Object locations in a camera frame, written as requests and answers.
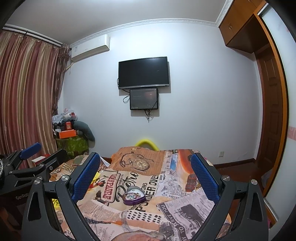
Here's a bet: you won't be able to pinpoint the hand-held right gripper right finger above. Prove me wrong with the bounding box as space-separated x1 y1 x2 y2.
190 152 270 241

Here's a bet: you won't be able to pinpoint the pile of white clutter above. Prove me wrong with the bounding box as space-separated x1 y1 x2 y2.
52 108 77 130

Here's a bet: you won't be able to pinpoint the black wall television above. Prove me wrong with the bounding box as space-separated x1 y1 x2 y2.
118 56 171 90

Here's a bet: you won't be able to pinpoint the printed blanket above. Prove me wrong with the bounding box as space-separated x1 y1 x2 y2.
50 146 232 241

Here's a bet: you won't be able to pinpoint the purple heart-shaped jewelry box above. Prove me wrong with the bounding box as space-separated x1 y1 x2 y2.
122 187 147 206

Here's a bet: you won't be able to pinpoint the small black monitor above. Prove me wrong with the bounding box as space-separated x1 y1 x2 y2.
129 88 159 111

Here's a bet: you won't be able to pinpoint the long orange box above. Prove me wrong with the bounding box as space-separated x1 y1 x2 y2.
58 130 78 139

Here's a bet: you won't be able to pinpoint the white air conditioner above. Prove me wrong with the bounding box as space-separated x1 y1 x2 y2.
69 34 111 62

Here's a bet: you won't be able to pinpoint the brown wooden door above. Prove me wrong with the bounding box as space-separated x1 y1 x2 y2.
255 50 286 167

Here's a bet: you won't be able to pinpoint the dark curtain rod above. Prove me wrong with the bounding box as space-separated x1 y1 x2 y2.
2 26 70 47

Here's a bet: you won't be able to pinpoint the wooden overhead cabinet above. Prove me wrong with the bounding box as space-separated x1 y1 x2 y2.
218 0 270 54

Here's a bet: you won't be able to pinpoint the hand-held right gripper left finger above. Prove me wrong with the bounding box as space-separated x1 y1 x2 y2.
21 152 102 241

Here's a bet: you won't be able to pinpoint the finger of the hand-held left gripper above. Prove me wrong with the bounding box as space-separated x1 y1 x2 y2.
3 142 42 169
8 149 68 187

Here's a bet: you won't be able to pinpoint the striped curtain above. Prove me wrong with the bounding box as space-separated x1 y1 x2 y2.
0 30 71 169

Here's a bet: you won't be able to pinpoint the yellow foam tube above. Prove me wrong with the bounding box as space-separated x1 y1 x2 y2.
135 139 159 151

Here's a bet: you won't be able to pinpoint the green cloth covered table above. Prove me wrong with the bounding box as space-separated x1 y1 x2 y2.
55 136 89 159

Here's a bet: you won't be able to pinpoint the red and white box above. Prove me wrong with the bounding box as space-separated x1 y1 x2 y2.
32 153 50 168

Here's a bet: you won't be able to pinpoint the black hanging cables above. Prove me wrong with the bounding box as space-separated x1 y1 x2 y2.
143 108 160 123

